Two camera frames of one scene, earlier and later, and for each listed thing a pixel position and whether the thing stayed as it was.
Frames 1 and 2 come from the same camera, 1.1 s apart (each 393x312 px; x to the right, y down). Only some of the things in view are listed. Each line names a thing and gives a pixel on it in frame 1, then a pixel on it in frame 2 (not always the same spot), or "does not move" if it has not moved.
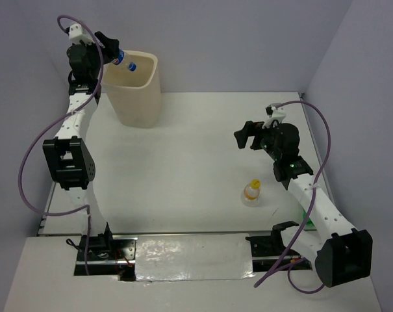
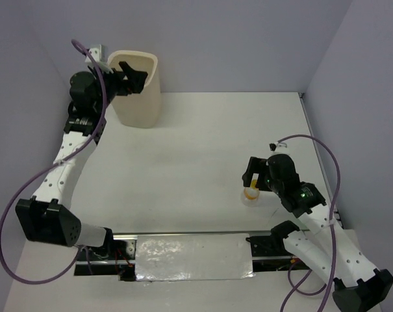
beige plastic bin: (132, 88) does not move
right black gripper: (249, 129) → (255, 165)
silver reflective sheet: (193, 257) does not move
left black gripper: (111, 45) → (134, 84)
